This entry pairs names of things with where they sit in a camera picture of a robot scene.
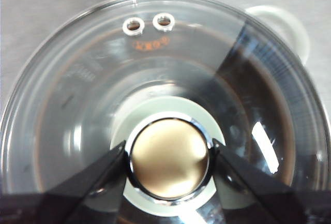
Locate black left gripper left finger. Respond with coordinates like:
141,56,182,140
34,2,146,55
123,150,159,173
0,141,127,224

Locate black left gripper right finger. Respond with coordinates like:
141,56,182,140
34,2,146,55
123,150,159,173
212,138,331,224

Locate glass lid with green knob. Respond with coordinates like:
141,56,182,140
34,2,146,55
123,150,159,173
0,0,331,224

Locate pale green electric cooking pot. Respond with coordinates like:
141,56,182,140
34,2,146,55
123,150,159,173
244,5,311,66

